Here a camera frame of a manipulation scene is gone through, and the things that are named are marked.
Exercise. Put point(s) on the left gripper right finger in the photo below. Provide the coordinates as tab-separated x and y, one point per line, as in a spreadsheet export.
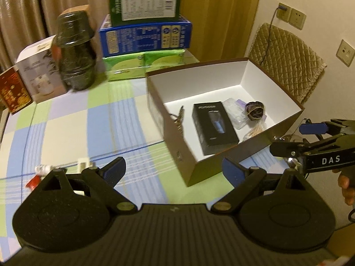
244	181

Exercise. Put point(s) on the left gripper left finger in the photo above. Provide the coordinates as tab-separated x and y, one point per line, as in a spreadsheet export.
101	182

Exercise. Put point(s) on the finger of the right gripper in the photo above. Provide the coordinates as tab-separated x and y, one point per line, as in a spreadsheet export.
288	149
332	127

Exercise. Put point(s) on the cream white hair claw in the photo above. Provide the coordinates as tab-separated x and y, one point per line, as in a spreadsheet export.
83	163

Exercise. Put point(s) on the dark velvet scrunchie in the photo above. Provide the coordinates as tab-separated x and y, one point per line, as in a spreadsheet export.
255	110

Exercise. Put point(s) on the black Flyco shaver box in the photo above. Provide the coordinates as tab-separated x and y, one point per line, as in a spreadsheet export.
214	128

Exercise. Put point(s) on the clear floss pick box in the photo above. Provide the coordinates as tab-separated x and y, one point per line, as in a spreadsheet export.
237	116

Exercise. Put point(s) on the purple cosmetic tube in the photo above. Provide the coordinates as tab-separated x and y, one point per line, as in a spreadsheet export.
241	104

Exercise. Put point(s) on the leopard pattern hair claw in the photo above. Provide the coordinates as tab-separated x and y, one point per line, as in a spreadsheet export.
178	119

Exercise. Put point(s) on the bag of cotton swabs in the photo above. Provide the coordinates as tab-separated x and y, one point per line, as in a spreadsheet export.
258	128

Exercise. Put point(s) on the person right hand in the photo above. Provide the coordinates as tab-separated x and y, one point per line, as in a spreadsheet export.
344	183

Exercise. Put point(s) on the checkered tablecloth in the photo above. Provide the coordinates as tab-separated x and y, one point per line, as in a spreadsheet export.
108	120

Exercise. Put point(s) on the brown cardboard storage box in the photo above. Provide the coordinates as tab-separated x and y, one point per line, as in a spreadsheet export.
187	103

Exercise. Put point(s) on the quilted chair cushion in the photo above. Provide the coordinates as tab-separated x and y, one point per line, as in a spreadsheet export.
288	60

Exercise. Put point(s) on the left green tissue pack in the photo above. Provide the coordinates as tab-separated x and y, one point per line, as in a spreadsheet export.
123	67

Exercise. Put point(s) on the green tissue pack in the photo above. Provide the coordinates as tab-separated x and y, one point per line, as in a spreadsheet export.
123	67
164	58

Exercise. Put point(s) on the red gift envelope box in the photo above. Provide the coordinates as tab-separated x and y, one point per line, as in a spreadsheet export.
14	94

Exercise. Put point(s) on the dark green plastic jar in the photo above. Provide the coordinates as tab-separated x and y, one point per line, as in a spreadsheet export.
76	57

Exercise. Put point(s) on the right green tissue pack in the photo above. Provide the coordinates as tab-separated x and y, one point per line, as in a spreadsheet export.
164	58

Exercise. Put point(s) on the white humidifier box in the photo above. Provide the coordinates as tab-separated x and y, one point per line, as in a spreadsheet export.
39	71

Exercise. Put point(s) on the blue product box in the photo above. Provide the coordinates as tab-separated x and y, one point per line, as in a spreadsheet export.
155	36

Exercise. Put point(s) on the green white product box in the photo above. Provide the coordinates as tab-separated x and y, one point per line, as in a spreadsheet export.
126	12

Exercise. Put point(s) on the wall power outlet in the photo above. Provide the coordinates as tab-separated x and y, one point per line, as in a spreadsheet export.
290	15

